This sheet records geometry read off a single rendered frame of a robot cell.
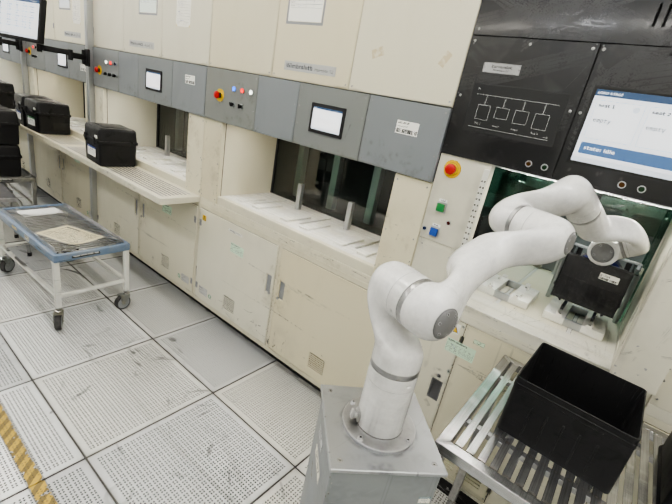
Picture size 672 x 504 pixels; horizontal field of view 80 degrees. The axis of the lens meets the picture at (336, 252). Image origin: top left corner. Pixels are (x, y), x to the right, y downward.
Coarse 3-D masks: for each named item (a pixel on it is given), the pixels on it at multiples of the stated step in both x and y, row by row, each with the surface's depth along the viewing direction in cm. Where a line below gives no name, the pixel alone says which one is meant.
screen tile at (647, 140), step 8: (656, 112) 111; (664, 112) 110; (648, 120) 113; (656, 120) 112; (664, 120) 111; (640, 136) 114; (648, 136) 113; (656, 136) 112; (664, 136) 111; (640, 144) 115; (648, 144) 114; (656, 144) 113; (664, 144) 112
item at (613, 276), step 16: (576, 256) 147; (560, 272) 151; (576, 272) 147; (592, 272) 144; (608, 272) 141; (624, 272) 138; (560, 288) 151; (576, 288) 148; (592, 288) 145; (608, 288) 142; (624, 288) 139; (576, 304) 149; (592, 304) 146; (608, 304) 143; (592, 320) 146
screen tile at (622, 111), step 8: (600, 104) 119; (608, 104) 118; (616, 104) 117; (624, 104) 116; (632, 104) 114; (600, 112) 119; (608, 112) 118; (616, 112) 117; (624, 112) 116; (640, 112) 114; (632, 120) 115; (640, 120) 114; (592, 128) 121; (600, 128) 120; (608, 128) 119; (616, 128) 118; (624, 128) 116; (632, 128) 115; (584, 136) 123; (592, 136) 121; (600, 136) 120; (608, 136) 119; (616, 136) 118; (624, 136) 117; (632, 136) 116
